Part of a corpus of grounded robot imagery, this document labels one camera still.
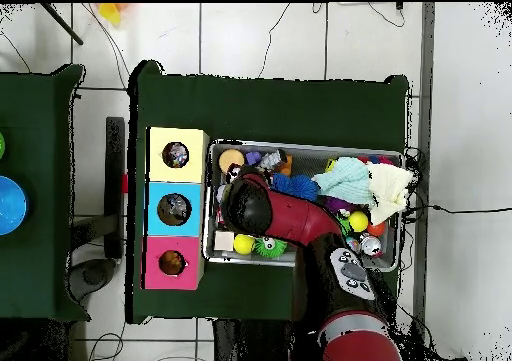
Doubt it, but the wooden box with three holes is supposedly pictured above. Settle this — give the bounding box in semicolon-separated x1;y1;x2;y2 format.
142;126;209;292

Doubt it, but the blue spiky ball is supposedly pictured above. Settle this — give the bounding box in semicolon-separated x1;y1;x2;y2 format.
273;174;321;202

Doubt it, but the green cloth side table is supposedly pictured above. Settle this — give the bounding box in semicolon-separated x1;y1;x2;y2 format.
0;63;88;322

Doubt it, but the cream yellow cloth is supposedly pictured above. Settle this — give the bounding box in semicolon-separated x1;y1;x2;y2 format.
367;163;419;226

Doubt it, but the small wooden cube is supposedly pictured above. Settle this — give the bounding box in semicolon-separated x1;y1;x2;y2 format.
214;231;236;253

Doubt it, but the mint green cloth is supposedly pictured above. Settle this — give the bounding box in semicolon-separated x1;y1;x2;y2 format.
311;156;376;206

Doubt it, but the black rod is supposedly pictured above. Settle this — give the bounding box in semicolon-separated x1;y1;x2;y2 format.
39;3;85;46

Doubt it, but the blue round disc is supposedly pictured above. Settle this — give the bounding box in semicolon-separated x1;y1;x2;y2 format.
0;175;29;236

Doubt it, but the multicolour cartoon print cloth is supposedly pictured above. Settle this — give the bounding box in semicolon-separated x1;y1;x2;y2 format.
163;143;189;168

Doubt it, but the shallow clear mesh bin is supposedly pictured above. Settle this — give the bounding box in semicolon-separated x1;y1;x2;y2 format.
203;140;404;274

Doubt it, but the grey metal beam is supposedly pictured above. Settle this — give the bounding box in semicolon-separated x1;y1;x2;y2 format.
410;2;437;361

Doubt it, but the yellow floor object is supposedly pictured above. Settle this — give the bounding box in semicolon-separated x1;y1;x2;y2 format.
97;3;125;26

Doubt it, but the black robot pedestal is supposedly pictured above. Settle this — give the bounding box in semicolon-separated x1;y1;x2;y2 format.
211;319;297;361

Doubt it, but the green spiky ball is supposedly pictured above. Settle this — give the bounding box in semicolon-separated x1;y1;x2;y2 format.
254;237;289;259

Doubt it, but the yellow rubber duck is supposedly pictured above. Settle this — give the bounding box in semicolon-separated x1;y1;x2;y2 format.
161;252;185;275

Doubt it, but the peach orange ball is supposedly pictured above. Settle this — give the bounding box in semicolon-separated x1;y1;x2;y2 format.
219;148;246;175

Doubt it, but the yellow ball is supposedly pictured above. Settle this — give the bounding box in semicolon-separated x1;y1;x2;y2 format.
348;210;370;234
233;235;257;257

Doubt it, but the black cable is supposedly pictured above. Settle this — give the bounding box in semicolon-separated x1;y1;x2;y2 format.
402;146;512;225
257;2;293;80

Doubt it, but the black chair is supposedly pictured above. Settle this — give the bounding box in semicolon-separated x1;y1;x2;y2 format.
70;116;129;302

